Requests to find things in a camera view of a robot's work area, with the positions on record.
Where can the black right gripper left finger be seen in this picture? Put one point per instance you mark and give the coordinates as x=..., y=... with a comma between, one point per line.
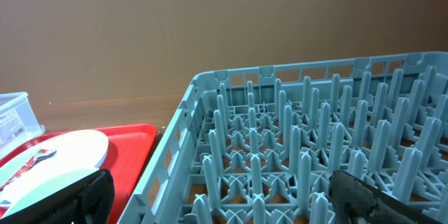
x=78, y=196

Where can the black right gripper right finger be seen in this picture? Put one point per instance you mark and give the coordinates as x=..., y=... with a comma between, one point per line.
x=355, y=201

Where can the light blue plate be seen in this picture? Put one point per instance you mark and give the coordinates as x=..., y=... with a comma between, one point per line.
x=75, y=150

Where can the red plastic tray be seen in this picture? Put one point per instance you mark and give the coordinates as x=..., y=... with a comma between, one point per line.
x=129, y=150

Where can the grey dishwasher rack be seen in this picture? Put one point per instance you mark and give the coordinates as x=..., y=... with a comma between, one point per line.
x=259, y=144

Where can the red snack wrapper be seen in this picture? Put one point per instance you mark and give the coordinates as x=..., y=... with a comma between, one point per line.
x=41, y=155

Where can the clear plastic bin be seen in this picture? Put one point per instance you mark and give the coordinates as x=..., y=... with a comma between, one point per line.
x=18, y=122

